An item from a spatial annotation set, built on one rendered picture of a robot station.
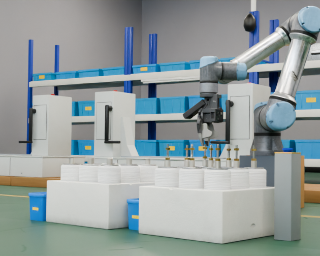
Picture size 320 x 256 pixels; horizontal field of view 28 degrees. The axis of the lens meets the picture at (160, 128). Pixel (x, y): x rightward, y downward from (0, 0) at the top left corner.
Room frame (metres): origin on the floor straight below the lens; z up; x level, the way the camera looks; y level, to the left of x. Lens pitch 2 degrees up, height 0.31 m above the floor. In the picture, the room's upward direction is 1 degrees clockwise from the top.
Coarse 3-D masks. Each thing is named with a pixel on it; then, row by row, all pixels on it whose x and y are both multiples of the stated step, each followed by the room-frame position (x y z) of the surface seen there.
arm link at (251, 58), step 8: (288, 24) 2.74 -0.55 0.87; (280, 32) 2.75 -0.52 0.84; (288, 32) 2.74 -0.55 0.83; (264, 40) 2.75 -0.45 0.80; (272, 40) 2.74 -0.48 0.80; (280, 40) 2.74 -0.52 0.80; (288, 40) 2.75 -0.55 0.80; (256, 48) 2.74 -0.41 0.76; (264, 48) 2.73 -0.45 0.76; (272, 48) 2.74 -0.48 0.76; (240, 56) 2.73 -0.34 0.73; (248, 56) 2.72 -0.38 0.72; (256, 56) 2.73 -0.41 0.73; (264, 56) 2.75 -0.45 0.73; (248, 64) 2.73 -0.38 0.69; (256, 64) 2.76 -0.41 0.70
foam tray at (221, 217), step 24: (144, 192) 2.41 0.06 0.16; (168, 192) 2.33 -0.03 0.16; (192, 192) 2.26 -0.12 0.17; (216, 192) 2.19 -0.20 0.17; (240, 192) 2.25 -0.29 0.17; (264, 192) 2.37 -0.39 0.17; (144, 216) 2.41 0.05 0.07; (168, 216) 2.33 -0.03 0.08; (192, 216) 2.26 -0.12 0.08; (216, 216) 2.19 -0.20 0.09; (240, 216) 2.25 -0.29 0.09; (264, 216) 2.37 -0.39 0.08; (216, 240) 2.19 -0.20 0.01; (240, 240) 2.26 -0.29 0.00
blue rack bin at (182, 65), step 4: (160, 64) 8.00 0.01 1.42; (164, 64) 7.96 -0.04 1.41; (168, 64) 7.93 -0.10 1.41; (172, 64) 7.90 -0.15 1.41; (176, 64) 7.87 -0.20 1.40; (180, 64) 7.83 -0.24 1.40; (184, 64) 7.81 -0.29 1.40; (188, 64) 7.87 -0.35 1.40; (164, 68) 7.97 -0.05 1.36; (168, 68) 7.94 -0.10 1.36; (172, 68) 7.90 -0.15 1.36; (176, 68) 7.88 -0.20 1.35; (180, 68) 7.84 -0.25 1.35; (184, 68) 7.81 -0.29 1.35; (188, 68) 7.89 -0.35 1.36
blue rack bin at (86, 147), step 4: (80, 140) 8.76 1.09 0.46; (84, 140) 8.72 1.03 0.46; (88, 140) 8.68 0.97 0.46; (92, 140) 8.64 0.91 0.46; (80, 144) 8.77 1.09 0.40; (84, 144) 8.73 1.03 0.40; (88, 144) 8.69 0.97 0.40; (92, 144) 8.65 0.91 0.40; (80, 148) 8.77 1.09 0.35; (84, 148) 8.73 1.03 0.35; (88, 148) 8.68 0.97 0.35; (92, 148) 8.65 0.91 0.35; (80, 152) 8.77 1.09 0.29; (84, 152) 8.73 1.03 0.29; (88, 152) 8.69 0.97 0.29; (92, 152) 8.65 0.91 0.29
